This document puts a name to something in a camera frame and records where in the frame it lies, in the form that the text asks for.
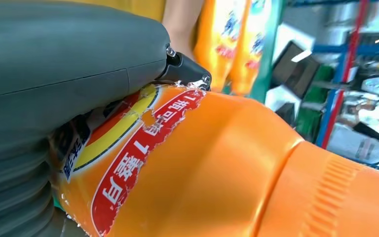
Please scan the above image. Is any orange detergent bottle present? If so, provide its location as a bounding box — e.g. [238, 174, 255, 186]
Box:
[194, 0, 252, 94]
[49, 81, 379, 237]
[232, 0, 272, 97]

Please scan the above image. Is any yellow taped cardboard mat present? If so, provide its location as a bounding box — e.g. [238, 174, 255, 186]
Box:
[55, 0, 167, 22]

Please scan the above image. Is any black tablet on stand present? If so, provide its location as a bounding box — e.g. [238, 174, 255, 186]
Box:
[270, 39, 322, 99]

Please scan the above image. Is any green plastic crate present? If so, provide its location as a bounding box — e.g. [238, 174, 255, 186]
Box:
[296, 65, 332, 141]

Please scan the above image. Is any red rack beam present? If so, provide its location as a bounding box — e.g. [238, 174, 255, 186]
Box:
[320, 0, 370, 150]

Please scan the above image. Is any blue metal rack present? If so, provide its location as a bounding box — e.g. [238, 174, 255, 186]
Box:
[287, 0, 379, 174]

